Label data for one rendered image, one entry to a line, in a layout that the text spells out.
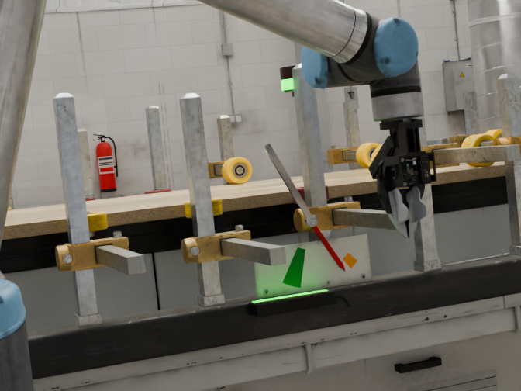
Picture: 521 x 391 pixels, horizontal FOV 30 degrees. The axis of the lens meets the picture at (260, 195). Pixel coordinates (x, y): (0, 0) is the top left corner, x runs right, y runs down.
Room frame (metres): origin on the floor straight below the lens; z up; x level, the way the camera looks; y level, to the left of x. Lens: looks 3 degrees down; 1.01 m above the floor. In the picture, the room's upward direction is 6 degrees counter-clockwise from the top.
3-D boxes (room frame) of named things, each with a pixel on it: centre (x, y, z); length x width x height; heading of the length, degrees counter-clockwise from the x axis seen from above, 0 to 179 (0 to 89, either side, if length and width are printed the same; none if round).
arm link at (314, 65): (1.69, -0.16, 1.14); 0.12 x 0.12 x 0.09; 28
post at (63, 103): (1.86, 0.36, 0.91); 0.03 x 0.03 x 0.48; 20
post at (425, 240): (2.12, -0.35, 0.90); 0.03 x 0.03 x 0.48; 20
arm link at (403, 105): (1.75, -0.26, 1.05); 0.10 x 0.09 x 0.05; 110
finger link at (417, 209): (1.75, -0.28, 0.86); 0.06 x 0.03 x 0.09; 20
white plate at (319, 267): (2.00, -0.09, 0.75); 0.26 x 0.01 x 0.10; 110
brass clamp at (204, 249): (1.96, 0.10, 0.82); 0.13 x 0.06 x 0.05; 110
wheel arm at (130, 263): (1.80, 0.29, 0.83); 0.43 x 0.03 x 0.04; 20
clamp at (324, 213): (2.04, -0.13, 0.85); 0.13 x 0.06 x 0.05; 110
